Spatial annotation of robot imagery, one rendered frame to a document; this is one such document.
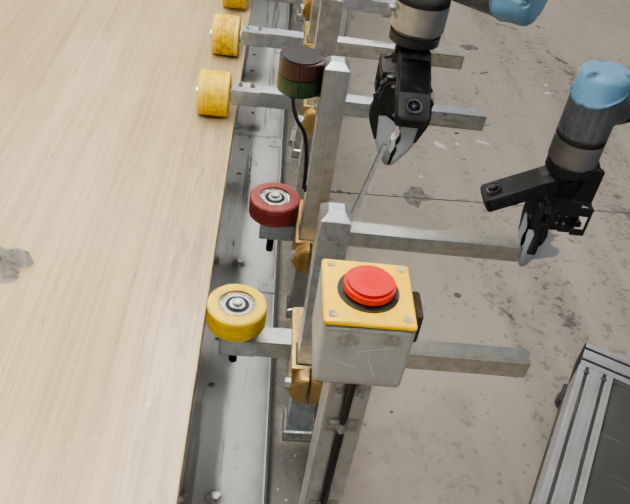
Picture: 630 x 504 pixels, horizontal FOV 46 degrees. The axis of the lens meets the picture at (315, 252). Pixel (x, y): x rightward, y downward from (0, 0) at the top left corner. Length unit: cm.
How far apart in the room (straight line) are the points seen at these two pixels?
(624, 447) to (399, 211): 124
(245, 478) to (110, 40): 94
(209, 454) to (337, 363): 64
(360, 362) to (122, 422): 38
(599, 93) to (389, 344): 65
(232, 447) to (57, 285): 38
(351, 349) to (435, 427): 154
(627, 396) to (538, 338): 45
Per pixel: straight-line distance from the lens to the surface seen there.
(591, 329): 257
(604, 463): 192
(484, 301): 250
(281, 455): 110
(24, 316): 100
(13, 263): 107
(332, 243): 85
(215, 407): 125
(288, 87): 102
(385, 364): 58
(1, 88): 149
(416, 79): 106
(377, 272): 57
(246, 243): 154
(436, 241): 124
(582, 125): 115
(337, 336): 55
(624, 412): 205
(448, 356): 107
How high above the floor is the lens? 160
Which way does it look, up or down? 39 degrees down
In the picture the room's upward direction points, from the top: 9 degrees clockwise
